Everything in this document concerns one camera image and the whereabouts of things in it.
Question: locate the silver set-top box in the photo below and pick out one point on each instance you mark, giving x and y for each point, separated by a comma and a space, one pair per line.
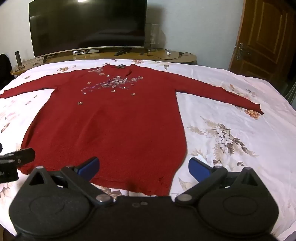
85, 52

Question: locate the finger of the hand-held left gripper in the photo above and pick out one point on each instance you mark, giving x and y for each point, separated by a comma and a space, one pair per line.
24, 155

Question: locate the red embellished sweater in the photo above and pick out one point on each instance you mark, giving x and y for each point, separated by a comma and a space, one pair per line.
111, 129

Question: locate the black curved television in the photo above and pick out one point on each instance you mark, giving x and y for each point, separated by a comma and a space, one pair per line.
87, 25

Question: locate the white floral bedsheet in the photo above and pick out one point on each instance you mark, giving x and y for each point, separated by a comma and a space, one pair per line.
231, 143

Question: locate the wooden television stand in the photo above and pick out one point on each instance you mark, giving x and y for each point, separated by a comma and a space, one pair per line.
138, 56

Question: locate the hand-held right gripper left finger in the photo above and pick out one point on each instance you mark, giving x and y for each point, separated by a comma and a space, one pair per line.
89, 166

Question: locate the black chair back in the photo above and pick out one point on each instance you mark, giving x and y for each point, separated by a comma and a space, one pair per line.
4, 71

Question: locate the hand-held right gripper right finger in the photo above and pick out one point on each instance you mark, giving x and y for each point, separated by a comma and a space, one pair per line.
198, 169

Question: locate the clear glass vase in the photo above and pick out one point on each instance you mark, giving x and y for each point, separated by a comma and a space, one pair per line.
152, 36

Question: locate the brown wooden door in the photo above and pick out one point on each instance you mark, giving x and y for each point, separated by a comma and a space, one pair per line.
266, 34

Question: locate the dark slim bottle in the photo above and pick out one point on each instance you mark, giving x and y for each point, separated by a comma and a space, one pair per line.
18, 58

